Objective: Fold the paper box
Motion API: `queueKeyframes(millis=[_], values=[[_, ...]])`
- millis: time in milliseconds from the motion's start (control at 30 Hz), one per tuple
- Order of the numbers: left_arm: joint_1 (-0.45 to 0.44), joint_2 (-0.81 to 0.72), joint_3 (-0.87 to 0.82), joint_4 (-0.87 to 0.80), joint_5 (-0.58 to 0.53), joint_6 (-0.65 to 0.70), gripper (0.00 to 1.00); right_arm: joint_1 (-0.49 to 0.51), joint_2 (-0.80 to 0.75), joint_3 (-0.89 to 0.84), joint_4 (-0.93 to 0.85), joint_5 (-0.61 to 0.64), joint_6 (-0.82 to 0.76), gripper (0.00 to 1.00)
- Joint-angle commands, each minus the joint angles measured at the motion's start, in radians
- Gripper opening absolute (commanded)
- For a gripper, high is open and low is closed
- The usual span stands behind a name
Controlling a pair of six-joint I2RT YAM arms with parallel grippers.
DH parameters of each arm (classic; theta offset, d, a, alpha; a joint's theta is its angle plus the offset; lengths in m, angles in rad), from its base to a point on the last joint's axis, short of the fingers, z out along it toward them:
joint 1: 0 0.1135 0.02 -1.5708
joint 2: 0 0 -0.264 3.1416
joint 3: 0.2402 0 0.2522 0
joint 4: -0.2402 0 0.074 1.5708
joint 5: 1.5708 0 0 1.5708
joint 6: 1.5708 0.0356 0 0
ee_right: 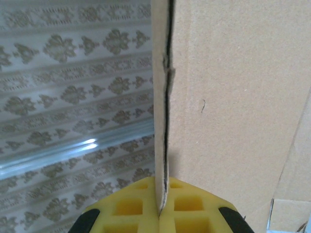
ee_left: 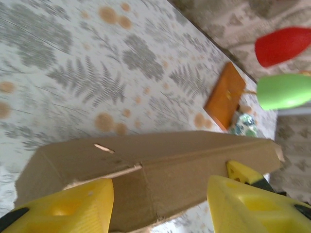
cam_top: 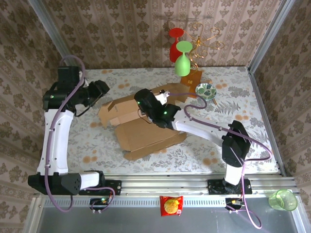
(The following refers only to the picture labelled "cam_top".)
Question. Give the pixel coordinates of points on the brown cardboard paper box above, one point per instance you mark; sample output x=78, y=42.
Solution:
x=141, y=138

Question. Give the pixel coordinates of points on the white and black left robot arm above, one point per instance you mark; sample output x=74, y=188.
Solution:
x=56, y=136

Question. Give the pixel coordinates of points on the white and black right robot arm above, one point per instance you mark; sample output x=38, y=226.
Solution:
x=194, y=126

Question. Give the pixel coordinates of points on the brown wooden rack base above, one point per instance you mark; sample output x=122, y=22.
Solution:
x=193, y=78

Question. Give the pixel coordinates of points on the green plastic wine glass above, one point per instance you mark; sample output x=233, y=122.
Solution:
x=182, y=64

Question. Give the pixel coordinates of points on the leaf pattern bowl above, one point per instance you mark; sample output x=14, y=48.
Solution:
x=205, y=91

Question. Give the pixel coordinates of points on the red plastic wine glass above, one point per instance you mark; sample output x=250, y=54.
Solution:
x=173, y=52

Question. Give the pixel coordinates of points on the thin wooden stick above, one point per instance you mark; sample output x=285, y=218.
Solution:
x=215, y=102

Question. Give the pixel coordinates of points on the red snack packet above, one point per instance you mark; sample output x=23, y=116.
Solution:
x=171, y=205

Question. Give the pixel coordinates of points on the small left controller board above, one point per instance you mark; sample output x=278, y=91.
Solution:
x=100, y=201

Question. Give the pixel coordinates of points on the small controller board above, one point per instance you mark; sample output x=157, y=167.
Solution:
x=233, y=202
x=100, y=201

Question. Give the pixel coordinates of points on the small right controller board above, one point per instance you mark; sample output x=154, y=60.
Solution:
x=233, y=202

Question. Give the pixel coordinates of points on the green transparent plastic cup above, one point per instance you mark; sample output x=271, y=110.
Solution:
x=283, y=200

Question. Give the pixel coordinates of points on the aluminium frame post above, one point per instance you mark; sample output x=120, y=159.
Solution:
x=51, y=26
x=269, y=36

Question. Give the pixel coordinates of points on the aluminium mounting rail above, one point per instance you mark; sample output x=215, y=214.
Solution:
x=165, y=185

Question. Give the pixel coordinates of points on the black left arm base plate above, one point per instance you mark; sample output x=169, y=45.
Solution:
x=116, y=188

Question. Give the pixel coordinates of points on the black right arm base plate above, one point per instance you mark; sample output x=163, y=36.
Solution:
x=247, y=187

